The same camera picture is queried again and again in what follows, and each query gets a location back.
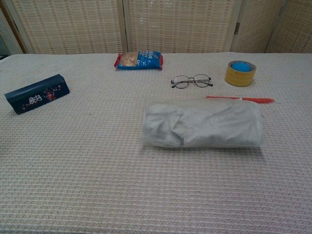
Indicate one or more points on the woven checked tablecloth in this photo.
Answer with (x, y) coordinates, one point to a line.
(97, 170)

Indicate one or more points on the clear plastic bag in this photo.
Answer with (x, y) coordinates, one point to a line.
(151, 136)

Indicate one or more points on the yellow tape roll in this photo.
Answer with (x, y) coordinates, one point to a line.
(237, 79)

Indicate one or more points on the blue bread snack packet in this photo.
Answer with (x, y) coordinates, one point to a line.
(143, 59)

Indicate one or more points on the dark blue printed box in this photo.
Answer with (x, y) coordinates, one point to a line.
(36, 96)

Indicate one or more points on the woven bamboo folding screen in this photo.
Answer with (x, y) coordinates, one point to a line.
(180, 24)

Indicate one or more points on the red stick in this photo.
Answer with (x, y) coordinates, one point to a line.
(258, 100)

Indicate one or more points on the thin metal frame eyeglasses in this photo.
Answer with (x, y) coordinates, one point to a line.
(191, 81)

